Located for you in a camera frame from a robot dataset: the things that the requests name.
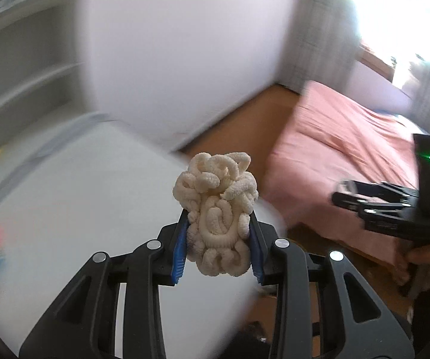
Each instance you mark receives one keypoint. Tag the white desk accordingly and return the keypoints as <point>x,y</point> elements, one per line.
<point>71,188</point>

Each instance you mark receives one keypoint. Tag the grey curtain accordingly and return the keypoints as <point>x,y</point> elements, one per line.
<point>322,46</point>

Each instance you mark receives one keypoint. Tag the pink bed blanket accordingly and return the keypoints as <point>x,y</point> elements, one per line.
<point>330,138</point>

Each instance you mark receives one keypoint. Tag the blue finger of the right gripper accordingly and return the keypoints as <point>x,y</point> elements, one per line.
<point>374,200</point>
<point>380,190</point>

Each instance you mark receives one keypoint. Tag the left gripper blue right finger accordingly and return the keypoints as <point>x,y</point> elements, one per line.
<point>256,243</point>

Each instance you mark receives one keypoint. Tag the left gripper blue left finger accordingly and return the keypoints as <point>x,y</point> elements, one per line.
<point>179,248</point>

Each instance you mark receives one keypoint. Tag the grey desk hutch shelf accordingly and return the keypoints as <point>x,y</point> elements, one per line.
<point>40,66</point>

